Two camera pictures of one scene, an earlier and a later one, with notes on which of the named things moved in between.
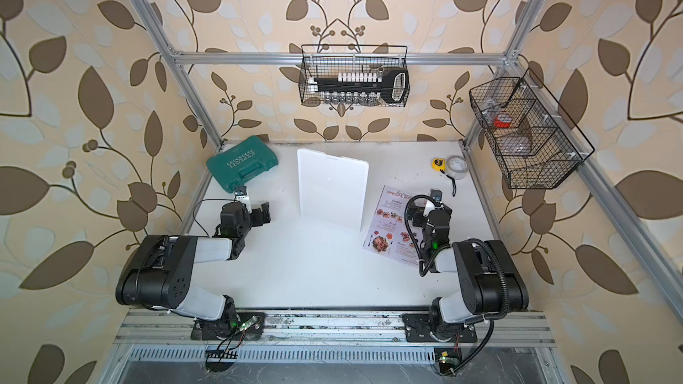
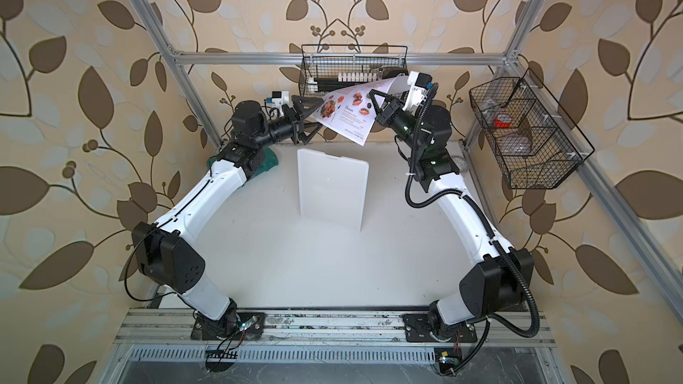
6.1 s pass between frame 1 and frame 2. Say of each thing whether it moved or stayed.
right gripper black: moved
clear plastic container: stayed
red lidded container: stayed
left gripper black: moved
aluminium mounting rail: stayed
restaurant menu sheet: moved
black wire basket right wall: stayed
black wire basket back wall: stayed
